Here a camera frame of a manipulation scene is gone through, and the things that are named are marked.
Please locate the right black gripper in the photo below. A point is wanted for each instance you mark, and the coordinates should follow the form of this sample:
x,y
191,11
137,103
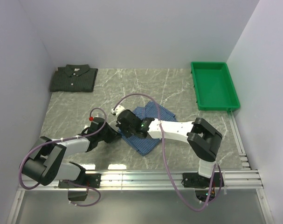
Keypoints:
x,y
121,127

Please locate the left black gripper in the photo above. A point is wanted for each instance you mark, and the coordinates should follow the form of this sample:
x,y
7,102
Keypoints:
x,y
113,133

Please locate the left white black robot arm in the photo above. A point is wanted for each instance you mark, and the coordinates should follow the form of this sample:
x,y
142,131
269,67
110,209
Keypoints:
x,y
45,164

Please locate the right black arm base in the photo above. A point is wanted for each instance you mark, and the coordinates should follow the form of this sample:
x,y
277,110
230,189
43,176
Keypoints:
x,y
201,185

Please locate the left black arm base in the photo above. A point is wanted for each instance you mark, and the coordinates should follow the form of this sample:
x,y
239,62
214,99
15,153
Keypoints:
x,y
78,189

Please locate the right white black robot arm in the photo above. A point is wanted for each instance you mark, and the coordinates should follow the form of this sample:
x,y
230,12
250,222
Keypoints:
x,y
204,139

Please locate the dark green folded shirt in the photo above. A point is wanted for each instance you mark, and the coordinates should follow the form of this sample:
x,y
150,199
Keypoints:
x,y
74,78

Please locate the green plastic tray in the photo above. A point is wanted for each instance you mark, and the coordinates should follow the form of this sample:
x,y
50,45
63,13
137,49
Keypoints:
x,y
214,88

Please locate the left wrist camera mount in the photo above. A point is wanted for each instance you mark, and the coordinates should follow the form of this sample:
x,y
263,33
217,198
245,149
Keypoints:
x,y
96,120

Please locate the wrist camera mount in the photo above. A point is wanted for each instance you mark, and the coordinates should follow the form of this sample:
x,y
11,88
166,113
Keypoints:
x,y
96,120
117,110

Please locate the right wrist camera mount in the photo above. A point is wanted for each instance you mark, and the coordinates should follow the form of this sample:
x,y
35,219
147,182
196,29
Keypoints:
x,y
117,110

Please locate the aluminium mounting rail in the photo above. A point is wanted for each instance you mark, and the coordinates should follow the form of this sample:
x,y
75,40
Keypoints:
x,y
157,180

